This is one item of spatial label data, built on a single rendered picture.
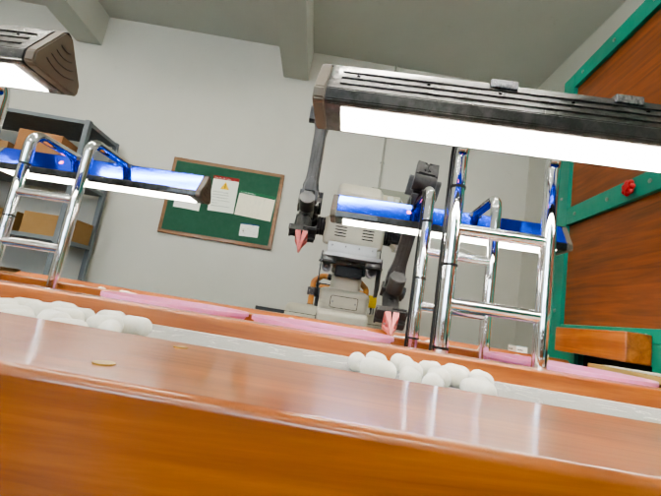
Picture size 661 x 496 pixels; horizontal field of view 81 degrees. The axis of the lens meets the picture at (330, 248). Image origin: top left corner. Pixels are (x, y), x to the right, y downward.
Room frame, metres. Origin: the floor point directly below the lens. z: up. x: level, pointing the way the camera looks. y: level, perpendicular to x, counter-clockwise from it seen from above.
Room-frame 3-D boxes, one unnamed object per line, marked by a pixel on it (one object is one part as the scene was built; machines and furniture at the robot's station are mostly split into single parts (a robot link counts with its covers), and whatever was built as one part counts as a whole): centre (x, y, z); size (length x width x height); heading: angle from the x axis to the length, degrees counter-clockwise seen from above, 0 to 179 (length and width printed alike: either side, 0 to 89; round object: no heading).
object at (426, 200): (0.92, -0.29, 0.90); 0.20 x 0.19 x 0.45; 86
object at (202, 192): (1.06, 0.67, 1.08); 0.62 x 0.08 x 0.07; 86
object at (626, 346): (1.04, -0.74, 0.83); 0.30 x 0.06 x 0.07; 176
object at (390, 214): (1.00, -0.30, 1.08); 0.62 x 0.08 x 0.07; 86
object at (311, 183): (1.50, 0.12, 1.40); 0.11 x 0.06 x 0.43; 91
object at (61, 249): (0.98, 0.68, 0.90); 0.20 x 0.19 x 0.45; 86
